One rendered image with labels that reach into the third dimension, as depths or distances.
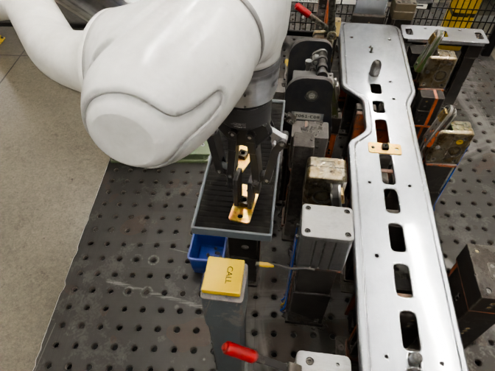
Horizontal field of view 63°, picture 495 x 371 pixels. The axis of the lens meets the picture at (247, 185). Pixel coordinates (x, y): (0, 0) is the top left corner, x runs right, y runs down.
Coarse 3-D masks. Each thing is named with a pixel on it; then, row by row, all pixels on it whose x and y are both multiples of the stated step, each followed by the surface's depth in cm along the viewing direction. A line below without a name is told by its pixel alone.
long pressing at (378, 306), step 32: (352, 32) 142; (384, 32) 142; (352, 64) 129; (384, 64) 129; (352, 96) 120; (384, 96) 118; (352, 160) 101; (416, 160) 101; (352, 192) 94; (416, 192) 94; (384, 224) 88; (416, 224) 88; (384, 256) 83; (416, 256) 83; (384, 288) 78; (416, 288) 78; (448, 288) 79; (384, 320) 74; (416, 320) 74; (448, 320) 74; (384, 352) 71; (448, 352) 71
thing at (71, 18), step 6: (60, 6) 303; (66, 12) 307; (66, 18) 311; (72, 18) 311; (78, 18) 311; (0, 24) 314; (6, 24) 314; (12, 24) 314; (72, 24) 312; (78, 24) 311; (84, 24) 311; (0, 42) 326
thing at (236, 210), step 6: (246, 186) 74; (246, 192) 73; (240, 198) 71; (246, 198) 71; (240, 204) 71; (246, 204) 70; (234, 210) 71; (240, 210) 71; (246, 210) 71; (252, 210) 71; (234, 216) 70; (246, 216) 70; (240, 222) 69; (246, 222) 69
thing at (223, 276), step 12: (216, 264) 64; (228, 264) 64; (240, 264) 64; (204, 276) 63; (216, 276) 63; (228, 276) 63; (240, 276) 63; (204, 288) 61; (216, 288) 61; (228, 288) 61; (240, 288) 61
